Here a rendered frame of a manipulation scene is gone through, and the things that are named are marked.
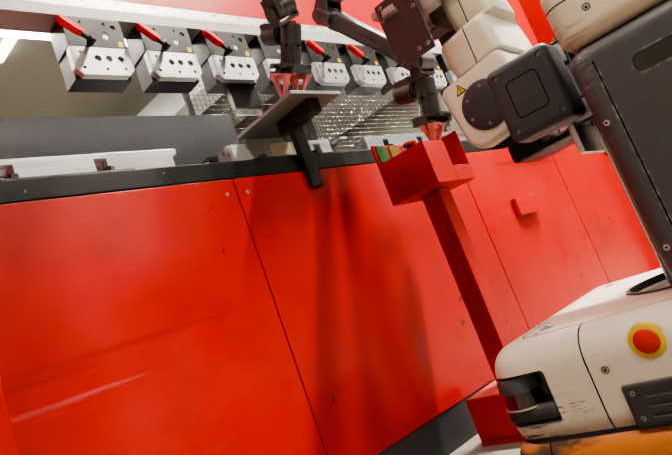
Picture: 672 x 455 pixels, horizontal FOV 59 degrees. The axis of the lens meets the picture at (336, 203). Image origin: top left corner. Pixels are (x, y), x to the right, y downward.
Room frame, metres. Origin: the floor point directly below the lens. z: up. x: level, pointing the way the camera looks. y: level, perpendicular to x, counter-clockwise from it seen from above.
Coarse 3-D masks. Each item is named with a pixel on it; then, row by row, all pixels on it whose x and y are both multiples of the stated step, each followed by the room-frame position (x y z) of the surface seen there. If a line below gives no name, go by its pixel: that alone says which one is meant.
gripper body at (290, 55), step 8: (280, 48) 1.49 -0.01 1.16; (288, 48) 1.48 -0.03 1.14; (296, 48) 1.48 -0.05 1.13; (280, 56) 1.50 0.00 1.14; (288, 56) 1.48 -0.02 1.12; (296, 56) 1.49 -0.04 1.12; (272, 64) 1.49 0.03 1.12; (280, 64) 1.47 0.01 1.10; (288, 64) 1.47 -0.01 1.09; (296, 64) 1.49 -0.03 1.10; (304, 64) 1.51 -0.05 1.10
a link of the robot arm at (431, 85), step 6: (420, 78) 1.60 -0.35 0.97; (426, 78) 1.59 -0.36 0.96; (432, 78) 1.59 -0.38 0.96; (414, 84) 1.64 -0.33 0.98; (420, 84) 1.59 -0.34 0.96; (426, 84) 1.59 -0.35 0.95; (432, 84) 1.59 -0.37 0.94; (414, 90) 1.63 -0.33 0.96; (420, 90) 1.60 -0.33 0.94; (426, 90) 1.59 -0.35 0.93; (432, 90) 1.59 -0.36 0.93; (414, 96) 1.64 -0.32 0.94; (420, 96) 1.61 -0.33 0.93
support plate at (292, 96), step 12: (288, 96) 1.42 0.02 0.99; (300, 96) 1.45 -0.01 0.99; (312, 96) 1.48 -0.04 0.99; (324, 96) 1.51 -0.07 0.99; (336, 96) 1.54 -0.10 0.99; (276, 108) 1.47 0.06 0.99; (288, 108) 1.50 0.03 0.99; (264, 120) 1.52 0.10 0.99; (276, 120) 1.55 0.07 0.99; (252, 132) 1.58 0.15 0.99; (264, 132) 1.61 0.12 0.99; (276, 132) 1.65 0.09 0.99
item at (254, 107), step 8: (232, 88) 1.63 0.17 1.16; (240, 88) 1.65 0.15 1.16; (248, 88) 1.67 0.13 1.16; (232, 96) 1.63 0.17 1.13; (240, 96) 1.65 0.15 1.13; (248, 96) 1.67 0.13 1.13; (256, 96) 1.69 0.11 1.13; (232, 104) 1.63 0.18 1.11; (240, 104) 1.64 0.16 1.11; (248, 104) 1.66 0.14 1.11; (256, 104) 1.68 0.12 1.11; (240, 112) 1.64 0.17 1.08; (248, 112) 1.66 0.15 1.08; (256, 112) 1.69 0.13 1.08
